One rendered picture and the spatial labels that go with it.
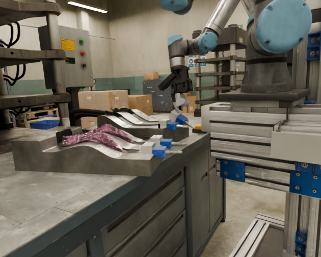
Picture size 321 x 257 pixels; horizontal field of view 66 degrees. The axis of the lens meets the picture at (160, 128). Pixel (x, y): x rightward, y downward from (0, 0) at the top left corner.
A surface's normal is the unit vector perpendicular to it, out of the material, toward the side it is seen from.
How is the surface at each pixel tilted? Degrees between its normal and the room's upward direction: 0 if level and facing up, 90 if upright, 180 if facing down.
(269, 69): 73
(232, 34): 90
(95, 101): 83
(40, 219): 0
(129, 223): 90
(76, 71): 90
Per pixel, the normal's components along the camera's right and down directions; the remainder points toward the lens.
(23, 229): -0.05, -0.98
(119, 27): -0.56, 0.18
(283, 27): -0.20, 0.33
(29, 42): 0.83, 0.07
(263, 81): -0.41, -0.11
